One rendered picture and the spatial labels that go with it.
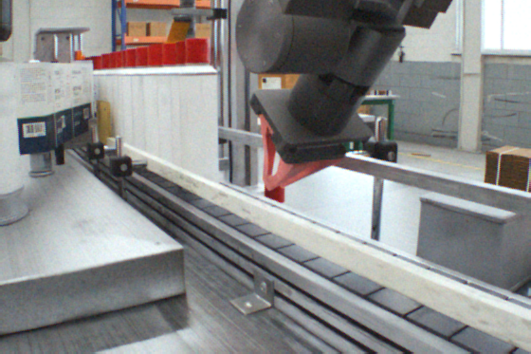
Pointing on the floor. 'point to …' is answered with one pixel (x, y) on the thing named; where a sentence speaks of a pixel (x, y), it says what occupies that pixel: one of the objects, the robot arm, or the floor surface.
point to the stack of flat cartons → (508, 168)
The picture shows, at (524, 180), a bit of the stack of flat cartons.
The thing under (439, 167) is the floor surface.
